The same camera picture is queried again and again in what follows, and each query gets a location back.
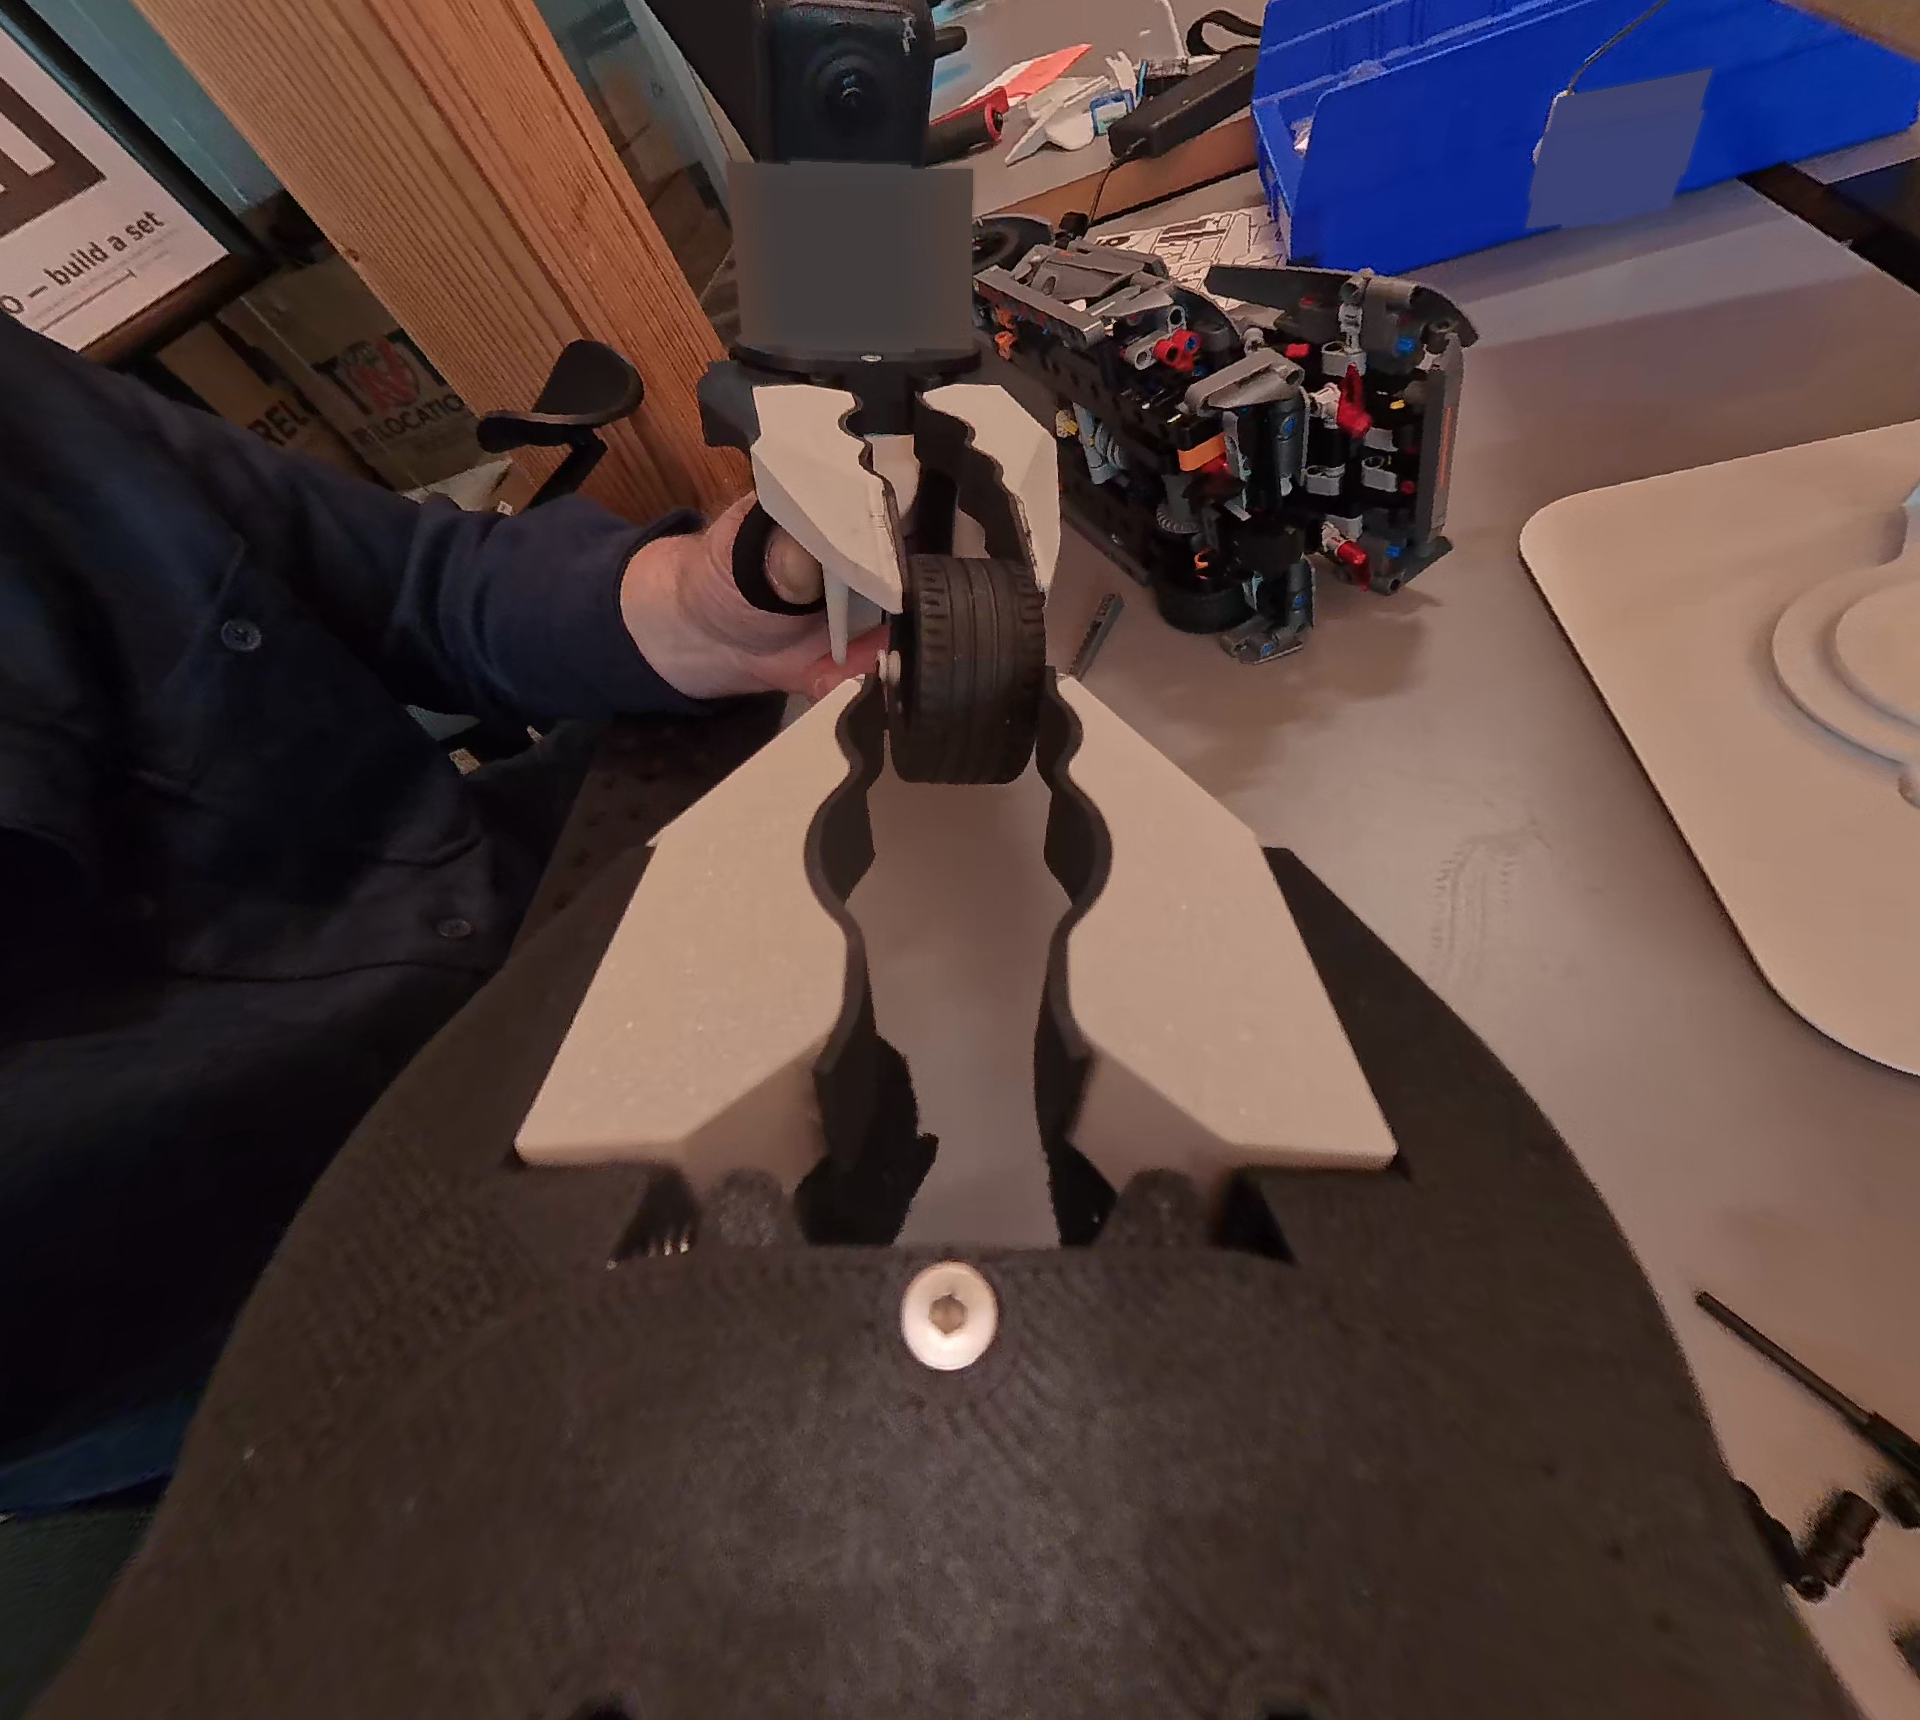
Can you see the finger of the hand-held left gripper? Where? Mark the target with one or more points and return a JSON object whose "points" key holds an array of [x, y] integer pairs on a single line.
{"points": [[1029, 476], [802, 476]]}

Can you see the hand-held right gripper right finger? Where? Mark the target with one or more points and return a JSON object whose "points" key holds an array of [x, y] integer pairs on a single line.
{"points": [[1231, 1001]]}

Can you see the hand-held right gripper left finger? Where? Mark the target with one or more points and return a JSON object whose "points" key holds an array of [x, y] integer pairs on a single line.
{"points": [[691, 1001]]}

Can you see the black lego wheel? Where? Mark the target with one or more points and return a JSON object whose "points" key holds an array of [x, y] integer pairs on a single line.
{"points": [[968, 670]]}

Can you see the person's left forearm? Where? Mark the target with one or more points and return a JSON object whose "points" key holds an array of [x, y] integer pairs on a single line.
{"points": [[496, 609]]}

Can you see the partly built lego car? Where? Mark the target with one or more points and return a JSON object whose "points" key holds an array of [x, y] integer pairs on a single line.
{"points": [[1276, 432]]}

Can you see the black lego connector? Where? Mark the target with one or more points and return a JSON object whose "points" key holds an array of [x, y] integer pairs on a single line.
{"points": [[1824, 1540]]}

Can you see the person's left hand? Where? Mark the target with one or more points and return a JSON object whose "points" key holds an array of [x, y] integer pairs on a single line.
{"points": [[691, 609]]}

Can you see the white folded paper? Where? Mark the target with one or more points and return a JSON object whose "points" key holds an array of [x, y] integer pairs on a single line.
{"points": [[1065, 125]]}

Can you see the black perforated office chair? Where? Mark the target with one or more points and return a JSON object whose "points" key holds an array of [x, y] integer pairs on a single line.
{"points": [[580, 388]]}

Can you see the white sticker sheet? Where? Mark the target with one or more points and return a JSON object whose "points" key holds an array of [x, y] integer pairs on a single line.
{"points": [[1201, 236]]}

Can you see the black power adapter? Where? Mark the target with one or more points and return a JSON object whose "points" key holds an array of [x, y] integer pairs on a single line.
{"points": [[1184, 106]]}

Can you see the brown cardboard box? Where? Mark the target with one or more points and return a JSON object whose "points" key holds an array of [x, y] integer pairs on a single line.
{"points": [[361, 400]]}

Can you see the blue plastic bin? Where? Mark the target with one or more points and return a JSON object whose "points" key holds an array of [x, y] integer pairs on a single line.
{"points": [[1425, 102]]}

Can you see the white book stand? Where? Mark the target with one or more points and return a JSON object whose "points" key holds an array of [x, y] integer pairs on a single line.
{"points": [[1682, 641]]}

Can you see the framed tag sign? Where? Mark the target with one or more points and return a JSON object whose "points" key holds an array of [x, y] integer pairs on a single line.
{"points": [[91, 250]]}

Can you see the wooden support post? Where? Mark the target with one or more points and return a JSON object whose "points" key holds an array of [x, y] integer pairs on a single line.
{"points": [[376, 102]]}

